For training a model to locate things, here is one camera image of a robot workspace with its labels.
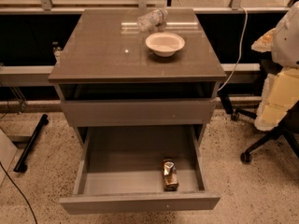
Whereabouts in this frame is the grey drawer cabinet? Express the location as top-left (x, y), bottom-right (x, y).
top-left (49, 8), bottom-right (226, 141)

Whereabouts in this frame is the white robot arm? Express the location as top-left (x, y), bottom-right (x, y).
top-left (251, 2), bottom-right (299, 131)

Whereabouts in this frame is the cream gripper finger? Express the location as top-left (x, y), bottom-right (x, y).
top-left (251, 28), bottom-right (276, 52)
top-left (254, 68), bottom-right (299, 131)

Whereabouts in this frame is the white cable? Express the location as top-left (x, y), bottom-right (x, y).
top-left (217, 7), bottom-right (249, 92)

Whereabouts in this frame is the white paper bowl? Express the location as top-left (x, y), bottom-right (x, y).
top-left (145, 33), bottom-right (185, 57)

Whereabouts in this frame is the closed grey top drawer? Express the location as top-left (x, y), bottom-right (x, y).
top-left (61, 99), bottom-right (215, 127)

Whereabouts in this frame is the black metal bar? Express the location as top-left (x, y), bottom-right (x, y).
top-left (13, 114), bottom-right (49, 173)

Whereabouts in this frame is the black floor cable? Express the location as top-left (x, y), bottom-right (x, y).
top-left (0, 161), bottom-right (39, 224)

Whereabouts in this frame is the black office chair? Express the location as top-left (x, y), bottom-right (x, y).
top-left (218, 58), bottom-right (299, 164)

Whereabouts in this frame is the orange soda can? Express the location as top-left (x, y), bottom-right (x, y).
top-left (162, 159), bottom-right (179, 191)

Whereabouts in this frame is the open grey middle drawer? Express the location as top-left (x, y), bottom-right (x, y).
top-left (60, 125), bottom-right (220, 214)

